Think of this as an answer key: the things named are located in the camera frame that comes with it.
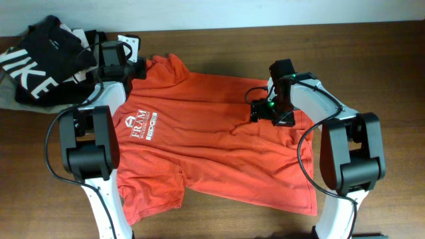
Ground white folded garment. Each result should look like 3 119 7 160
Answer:
60 23 97 84

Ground black Nike t-shirt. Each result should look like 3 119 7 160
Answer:
1 15 97 100

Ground grey folded garment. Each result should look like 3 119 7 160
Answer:
0 70 72 114

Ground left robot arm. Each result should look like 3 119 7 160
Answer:
58 35 145 238

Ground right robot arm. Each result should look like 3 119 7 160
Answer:
249 58 386 238

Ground red printed t-shirt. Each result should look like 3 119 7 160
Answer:
113 55 317 224

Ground black folded garment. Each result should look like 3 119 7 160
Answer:
15 28 97 107

